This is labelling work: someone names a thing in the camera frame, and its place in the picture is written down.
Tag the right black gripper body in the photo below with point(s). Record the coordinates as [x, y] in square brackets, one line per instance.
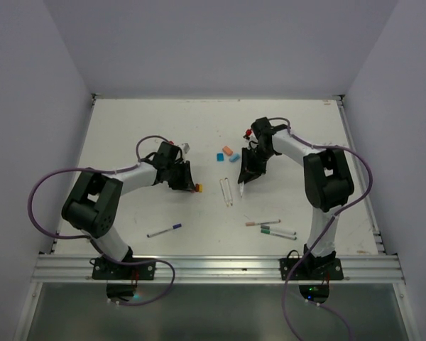
[262, 155]

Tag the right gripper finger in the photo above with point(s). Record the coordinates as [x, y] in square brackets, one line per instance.
[245, 160]
[252, 172]

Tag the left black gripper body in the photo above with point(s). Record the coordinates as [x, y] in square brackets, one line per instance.
[175, 170]

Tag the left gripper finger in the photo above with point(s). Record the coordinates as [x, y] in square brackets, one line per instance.
[180, 185]
[187, 173]

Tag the dark red cap thin pen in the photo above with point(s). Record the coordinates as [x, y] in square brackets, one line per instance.
[229, 198]

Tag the yellow cap thin pen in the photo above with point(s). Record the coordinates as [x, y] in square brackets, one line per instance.
[225, 196]

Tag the orange highlighter cap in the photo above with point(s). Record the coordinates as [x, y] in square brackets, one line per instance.
[227, 151]

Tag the purple cap thin pen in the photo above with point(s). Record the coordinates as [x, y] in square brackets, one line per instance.
[154, 234]

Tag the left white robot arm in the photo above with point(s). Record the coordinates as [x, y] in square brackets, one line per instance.
[93, 202]

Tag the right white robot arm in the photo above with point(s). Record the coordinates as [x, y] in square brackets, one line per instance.
[328, 182]

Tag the orange cap thin pen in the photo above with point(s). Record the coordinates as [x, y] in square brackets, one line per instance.
[253, 223]

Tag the grey cap thin pen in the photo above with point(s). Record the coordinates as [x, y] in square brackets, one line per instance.
[278, 230]

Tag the green cap thin pen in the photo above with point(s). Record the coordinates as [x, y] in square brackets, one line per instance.
[274, 234]

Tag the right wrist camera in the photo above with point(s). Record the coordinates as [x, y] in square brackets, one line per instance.
[248, 134]

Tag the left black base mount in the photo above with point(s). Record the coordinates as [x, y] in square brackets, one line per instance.
[122, 281]

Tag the aluminium front rail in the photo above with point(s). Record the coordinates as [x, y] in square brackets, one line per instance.
[373, 269]

